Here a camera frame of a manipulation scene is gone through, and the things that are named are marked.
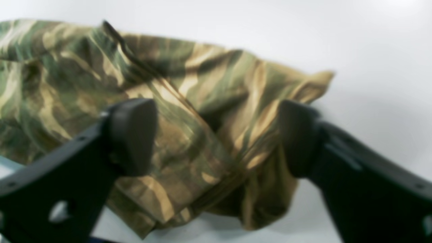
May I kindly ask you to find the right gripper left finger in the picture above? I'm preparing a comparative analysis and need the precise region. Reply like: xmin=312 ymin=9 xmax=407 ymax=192
xmin=0 ymin=98 xmax=158 ymax=243

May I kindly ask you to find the camouflage T-shirt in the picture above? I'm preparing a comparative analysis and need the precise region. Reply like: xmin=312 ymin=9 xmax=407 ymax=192
xmin=0 ymin=19 xmax=334 ymax=238

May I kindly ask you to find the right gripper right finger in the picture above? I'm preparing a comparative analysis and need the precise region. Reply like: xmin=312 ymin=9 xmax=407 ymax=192
xmin=277 ymin=100 xmax=432 ymax=243

